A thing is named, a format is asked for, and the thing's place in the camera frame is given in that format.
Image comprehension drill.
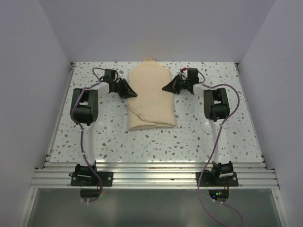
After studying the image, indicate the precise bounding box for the beige cloth mat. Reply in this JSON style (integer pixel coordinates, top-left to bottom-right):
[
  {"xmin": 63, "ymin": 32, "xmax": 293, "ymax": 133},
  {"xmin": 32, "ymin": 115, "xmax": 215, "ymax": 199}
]
[{"xmin": 127, "ymin": 58, "xmax": 176, "ymax": 131}]

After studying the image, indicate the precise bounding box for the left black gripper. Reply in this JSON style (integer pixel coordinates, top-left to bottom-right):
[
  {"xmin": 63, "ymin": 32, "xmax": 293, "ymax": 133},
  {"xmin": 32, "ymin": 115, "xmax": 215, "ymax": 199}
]
[{"xmin": 113, "ymin": 79, "xmax": 137, "ymax": 98}]

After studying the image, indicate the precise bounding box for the aluminium frame rail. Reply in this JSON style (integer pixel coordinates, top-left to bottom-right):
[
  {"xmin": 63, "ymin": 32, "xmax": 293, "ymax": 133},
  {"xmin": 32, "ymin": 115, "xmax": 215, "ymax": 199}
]
[{"xmin": 30, "ymin": 162, "xmax": 279, "ymax": 189}]

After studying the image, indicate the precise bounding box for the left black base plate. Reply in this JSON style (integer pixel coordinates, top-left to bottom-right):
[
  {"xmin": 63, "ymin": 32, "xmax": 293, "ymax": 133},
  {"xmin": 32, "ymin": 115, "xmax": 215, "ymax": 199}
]
[{"xmin": 69, "ymin": 172, "xmax": 114, "ymax": 187}]

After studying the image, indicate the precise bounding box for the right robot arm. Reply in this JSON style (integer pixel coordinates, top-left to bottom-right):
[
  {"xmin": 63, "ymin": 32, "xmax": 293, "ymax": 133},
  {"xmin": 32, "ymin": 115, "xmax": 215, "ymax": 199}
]
[{"xmin": 162, "ymin": 68, "xmax": 235, "ymax": 186}]

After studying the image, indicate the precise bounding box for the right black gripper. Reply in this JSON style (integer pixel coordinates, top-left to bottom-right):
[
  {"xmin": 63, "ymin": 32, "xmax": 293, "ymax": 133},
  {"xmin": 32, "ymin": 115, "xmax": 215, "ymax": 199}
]
[{"xmin": 162, "ymin": 74, "xmax": 190, "ymax": 95}]

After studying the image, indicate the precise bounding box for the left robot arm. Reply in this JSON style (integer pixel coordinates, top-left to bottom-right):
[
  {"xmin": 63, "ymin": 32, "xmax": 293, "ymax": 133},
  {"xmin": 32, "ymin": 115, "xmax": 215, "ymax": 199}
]
[{"xmin": 70, "ymin": 67, "xmax": 138, "ymax": 186}]

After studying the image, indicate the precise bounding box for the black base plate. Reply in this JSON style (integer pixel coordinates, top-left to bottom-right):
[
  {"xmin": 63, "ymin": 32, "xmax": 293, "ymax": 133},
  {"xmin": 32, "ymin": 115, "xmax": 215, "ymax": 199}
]
[
  {"xmin": 69, "ymin": 172, "xmax": 114, "ymax": 187},
  {"xmin": 195, "ymin": 170, "xmax": 239, "ymax": 187}
]

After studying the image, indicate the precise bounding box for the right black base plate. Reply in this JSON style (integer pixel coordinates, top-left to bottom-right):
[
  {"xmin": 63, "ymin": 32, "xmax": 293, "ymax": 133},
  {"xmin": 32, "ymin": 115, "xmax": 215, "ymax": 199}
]
[{"xmin": 195, "ymin": 170, "xmax": 239, "ymax": 187}]

